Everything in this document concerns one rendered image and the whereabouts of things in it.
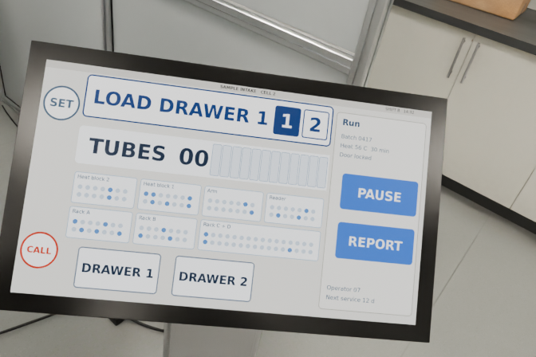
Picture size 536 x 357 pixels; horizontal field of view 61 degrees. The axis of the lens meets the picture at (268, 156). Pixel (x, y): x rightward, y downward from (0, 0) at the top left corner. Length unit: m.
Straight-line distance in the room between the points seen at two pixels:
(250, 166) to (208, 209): 0.07
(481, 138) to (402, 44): 0.62
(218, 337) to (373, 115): 0.43
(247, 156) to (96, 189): 0.18
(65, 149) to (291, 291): 0.31
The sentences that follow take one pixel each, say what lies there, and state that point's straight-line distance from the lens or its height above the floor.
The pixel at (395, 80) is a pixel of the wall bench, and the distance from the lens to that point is 2.58.
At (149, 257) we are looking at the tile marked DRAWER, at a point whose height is 1.02.
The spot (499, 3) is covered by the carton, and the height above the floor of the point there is 0.96.
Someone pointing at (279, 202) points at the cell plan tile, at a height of 1.08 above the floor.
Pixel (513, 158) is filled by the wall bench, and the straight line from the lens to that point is 2.52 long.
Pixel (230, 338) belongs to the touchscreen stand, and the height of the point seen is 0.77.
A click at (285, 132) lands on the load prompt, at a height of 1.14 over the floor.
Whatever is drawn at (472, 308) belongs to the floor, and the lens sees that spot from 2.15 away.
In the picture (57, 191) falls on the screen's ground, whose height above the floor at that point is 1.07.
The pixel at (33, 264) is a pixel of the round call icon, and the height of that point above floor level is 1.00.
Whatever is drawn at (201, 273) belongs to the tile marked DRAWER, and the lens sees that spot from 0.56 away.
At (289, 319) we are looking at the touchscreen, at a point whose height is 0.97.
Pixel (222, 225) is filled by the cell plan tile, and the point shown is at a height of 1.05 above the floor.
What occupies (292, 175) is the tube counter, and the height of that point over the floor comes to 1.10.
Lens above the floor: 1.44
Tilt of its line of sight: 35 degrees down
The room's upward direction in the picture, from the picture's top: 11 degrees clockwise
